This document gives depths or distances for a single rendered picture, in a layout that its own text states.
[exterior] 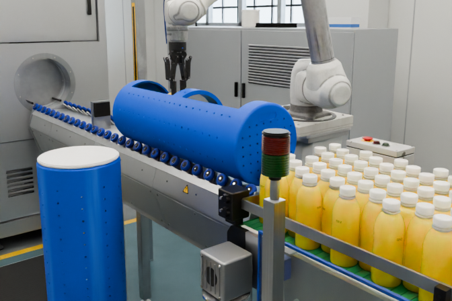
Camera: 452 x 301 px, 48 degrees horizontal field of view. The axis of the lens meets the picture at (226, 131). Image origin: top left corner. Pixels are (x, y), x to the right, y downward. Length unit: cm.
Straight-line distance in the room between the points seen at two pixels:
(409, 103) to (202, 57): 185
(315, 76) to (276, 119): 54
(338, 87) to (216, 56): 231
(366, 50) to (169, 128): 192
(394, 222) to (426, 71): 343
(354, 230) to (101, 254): 92
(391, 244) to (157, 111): 111
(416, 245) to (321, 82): 112
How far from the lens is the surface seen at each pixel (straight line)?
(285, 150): 112
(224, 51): 428
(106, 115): 279
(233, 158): 163
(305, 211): 136
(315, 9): 217
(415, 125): 467
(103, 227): 182
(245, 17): 434
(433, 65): 454
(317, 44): 219
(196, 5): 196
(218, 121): 169
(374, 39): 359
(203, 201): 183
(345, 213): 128
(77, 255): 184
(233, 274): 145
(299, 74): 238
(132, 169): 226
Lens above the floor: 150
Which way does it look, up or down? 12 degrees down
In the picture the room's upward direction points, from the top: straight up
